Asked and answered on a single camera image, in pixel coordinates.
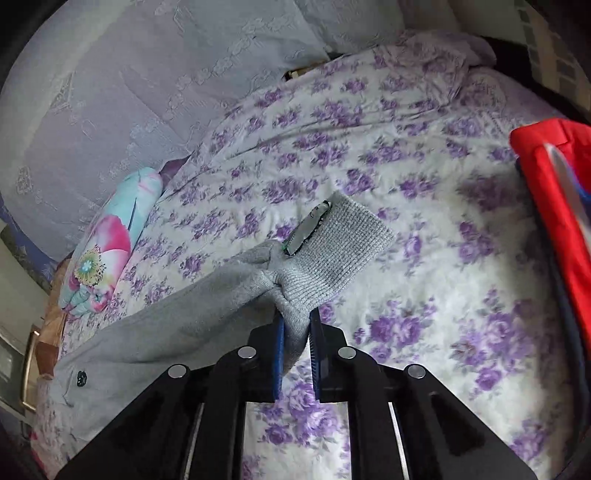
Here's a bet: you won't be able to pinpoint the pale lilac pillow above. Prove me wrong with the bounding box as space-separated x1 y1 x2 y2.
295 0 462 54

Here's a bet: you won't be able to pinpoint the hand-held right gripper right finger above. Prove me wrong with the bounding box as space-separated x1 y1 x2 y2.
309 308 540 480

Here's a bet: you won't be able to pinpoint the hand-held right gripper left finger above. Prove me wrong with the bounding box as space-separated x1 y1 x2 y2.
54 316 286 480

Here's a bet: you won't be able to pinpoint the wooden bedside furniture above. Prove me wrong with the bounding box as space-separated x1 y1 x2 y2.
18 258 75 414

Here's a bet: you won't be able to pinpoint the grey pants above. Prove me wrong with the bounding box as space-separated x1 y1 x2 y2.
36 191 395 428

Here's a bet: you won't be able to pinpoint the grey lace curtain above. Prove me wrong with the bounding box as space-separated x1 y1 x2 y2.
0 0 331 266

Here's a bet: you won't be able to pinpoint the colourful floral pillow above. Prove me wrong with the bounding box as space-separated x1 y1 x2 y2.
58 166 163 318

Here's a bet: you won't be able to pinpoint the purple floral bed sheet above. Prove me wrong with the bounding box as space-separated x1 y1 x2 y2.
32 30 580 480

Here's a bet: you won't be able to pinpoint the red folded garment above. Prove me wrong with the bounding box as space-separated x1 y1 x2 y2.
509 117 591 356

